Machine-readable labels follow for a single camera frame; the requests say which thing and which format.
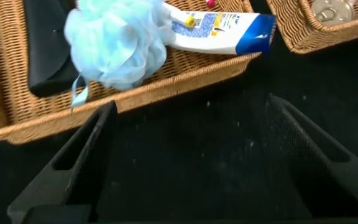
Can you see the rectangular wicker basket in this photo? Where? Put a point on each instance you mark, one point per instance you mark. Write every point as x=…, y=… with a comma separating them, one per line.
x=306, y=34
x=182, y=71

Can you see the silver tin can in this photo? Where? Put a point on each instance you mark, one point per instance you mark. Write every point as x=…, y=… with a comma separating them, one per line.
x=332, y=12

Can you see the light blue bath pouf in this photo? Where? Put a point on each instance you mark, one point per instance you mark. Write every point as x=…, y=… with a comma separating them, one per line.
x=117, y=46

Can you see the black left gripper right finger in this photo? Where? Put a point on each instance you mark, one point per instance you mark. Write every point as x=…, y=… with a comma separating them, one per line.
x=315, y=168

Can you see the black tablecloth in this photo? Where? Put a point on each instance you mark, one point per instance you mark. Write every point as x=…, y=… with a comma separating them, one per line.
x=197, y=155

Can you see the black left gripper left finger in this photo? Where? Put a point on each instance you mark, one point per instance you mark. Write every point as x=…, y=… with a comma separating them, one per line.
x=82, y=174

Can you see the black leather glasses case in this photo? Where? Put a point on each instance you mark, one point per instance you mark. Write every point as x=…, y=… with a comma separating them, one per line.
x=45, y=46

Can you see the white bottle with blue cap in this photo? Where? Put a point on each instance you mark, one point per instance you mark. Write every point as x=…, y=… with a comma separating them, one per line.
x=228, y=37

